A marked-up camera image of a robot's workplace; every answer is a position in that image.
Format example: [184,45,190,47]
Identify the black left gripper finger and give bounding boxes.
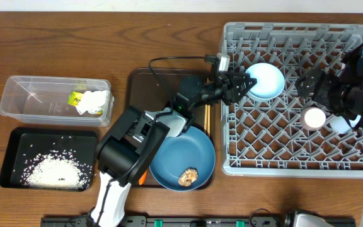
[224,71,250,79]
[231,78,257,103]

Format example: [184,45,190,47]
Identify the light blue small bowl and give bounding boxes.
[245,63,285,102]

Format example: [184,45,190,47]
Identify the pink plastic cup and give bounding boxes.
[299,107,326,131]

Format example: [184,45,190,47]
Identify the light blue plastic cup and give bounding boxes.
[330,115,360,134]

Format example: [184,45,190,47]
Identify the white tissue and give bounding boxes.
[75,90,109,115]

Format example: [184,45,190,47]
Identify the yellow green foil wrapper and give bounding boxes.
[67,90,104,115]

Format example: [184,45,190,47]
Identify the white rice pile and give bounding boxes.
[20,150,93,190]

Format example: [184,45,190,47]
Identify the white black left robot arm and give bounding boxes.
[86,71,257,226]

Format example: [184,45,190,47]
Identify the grey dishwasher rack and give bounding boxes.
[220,22,363,178]

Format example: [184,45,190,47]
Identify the wooden chopstick right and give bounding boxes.
[206,105,210,138]

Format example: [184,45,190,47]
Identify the wooden chopstick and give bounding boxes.
[206,105,210,138]
[204,105,208,134]

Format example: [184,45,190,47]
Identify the wooden chopstick left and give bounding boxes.
[204,105,208,134]

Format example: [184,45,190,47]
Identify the dark blue plate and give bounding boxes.
[149,127,216,192]

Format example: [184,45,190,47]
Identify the dark brown serving tray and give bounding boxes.
[124,67,216,190]

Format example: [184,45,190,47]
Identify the brown mushroom piece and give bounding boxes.
[178,168,199,187]

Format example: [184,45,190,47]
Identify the orange carrot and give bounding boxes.
[138,170,147,185]

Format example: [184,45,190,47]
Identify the clear plastic bin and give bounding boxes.
[0,76,114,127]

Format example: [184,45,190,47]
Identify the black plastic tray bin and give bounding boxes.
[0,127,98,192]

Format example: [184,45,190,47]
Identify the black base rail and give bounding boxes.
[41,209,357,227]

